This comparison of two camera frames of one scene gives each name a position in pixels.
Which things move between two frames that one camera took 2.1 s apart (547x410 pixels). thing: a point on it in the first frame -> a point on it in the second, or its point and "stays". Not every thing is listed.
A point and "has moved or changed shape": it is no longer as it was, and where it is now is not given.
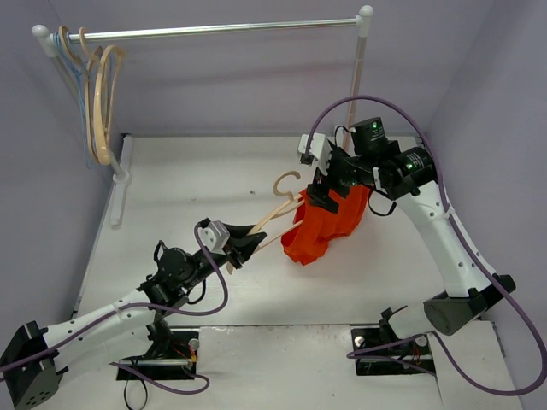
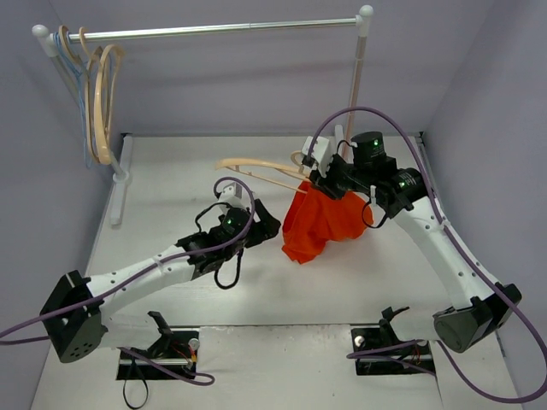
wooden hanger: [289, 205] -> [283, 175]
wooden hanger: [66, 37] stays
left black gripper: [235, 252] -> [260, 223]
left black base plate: [182, 353] stays
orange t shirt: [313, 228] has moved or changed shape
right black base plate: [417, 351] stays
